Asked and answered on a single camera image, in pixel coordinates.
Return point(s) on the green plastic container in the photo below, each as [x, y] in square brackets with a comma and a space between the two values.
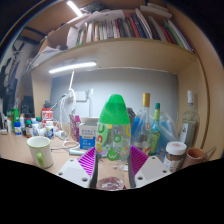
[15, 115]

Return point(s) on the hanging dark clothes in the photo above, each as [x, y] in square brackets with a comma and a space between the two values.
[8, 80]

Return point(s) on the wooden shelf unit with books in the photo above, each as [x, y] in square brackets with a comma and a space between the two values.
[116, 53]

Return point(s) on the small white bottle blue label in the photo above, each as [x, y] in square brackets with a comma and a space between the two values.
[17, 129]

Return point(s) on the ceiling light bar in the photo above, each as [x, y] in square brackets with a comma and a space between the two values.
[74, 8]

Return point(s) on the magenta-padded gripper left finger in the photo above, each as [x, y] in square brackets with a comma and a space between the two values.
[87, 160]

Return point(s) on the white wall socket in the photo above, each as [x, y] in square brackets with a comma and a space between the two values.
[81, 96]

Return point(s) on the pink pouch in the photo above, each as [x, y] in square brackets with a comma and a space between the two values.
[74, 128]

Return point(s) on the white desk lamp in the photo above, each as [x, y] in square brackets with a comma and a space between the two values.
[71, 83]

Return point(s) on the white pill bottle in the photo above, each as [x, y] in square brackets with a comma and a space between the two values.
[50, 130]

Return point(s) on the small dark brown bottle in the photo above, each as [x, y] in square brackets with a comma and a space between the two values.
[29, 130]

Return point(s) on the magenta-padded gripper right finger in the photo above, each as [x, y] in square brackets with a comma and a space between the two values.
[139, 158]

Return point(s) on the tall clear bottle white cap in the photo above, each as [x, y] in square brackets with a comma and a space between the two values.
[189, 126]

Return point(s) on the clear bottle with green cap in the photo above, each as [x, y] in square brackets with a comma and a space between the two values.
[113, 113]

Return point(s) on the red and white container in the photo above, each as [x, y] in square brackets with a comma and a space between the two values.
[47, 115]

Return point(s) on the blue plastic bag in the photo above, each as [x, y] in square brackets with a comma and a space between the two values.
[168, 130]

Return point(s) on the light blue hairbrush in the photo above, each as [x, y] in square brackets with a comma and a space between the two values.
[76, 152]

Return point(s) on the blue and white carton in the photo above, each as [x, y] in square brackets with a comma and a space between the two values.
[87, 133]

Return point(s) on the brown jar with white lid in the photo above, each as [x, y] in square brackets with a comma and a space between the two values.
[175, 155]

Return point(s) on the green glass bottle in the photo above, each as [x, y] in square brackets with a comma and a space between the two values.
[155, 133]

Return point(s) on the under-shelf light bar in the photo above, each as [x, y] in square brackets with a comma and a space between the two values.
[72, 67]

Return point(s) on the brown mug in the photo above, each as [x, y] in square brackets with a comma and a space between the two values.
[195, 156]

